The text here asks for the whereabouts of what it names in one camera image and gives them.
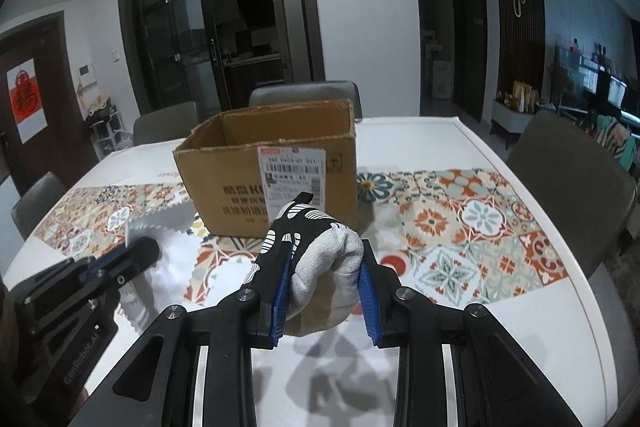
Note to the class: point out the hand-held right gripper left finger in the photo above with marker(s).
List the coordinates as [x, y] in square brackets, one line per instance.
[281, 292]

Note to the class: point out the dark wooden door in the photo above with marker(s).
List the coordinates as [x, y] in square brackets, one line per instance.
[60, 117]

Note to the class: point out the colourful hanging clothes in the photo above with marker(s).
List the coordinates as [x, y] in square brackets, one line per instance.
[615, 139]

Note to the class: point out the grey and black oven mitt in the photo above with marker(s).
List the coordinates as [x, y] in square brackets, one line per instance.
[320, 257]

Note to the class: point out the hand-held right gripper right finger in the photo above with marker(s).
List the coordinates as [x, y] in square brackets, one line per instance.
[369, 302]

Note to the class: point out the dark glass display cabinet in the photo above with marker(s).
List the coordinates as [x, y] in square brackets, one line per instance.
[600, 82]

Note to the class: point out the white cloth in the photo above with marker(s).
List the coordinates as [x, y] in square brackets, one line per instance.
[172, 257]

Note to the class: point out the large grey dining chair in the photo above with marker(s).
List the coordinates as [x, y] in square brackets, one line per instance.
[565, 187]

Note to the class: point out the white wall intercom panel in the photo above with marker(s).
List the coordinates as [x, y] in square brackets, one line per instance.
[87, 75]

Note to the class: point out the red and white door poster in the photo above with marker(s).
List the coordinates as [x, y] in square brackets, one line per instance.
[27, 102]

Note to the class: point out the dark wall panel gold loops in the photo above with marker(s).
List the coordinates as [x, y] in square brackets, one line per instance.
[517, 22]

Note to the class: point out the dark framed sliding glass door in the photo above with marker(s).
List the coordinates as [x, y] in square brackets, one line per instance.
[165, 32]

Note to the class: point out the brown cardboard box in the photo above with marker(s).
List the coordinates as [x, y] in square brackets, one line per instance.
[225, 187]

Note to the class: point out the white shoe rack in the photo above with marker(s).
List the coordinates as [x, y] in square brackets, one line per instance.
[105, 129]

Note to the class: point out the dark interior door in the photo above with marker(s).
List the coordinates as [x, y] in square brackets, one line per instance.
[467, 37]

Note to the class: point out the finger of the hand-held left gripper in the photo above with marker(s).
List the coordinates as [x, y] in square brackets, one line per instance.
[60, 269]
[142, 252]

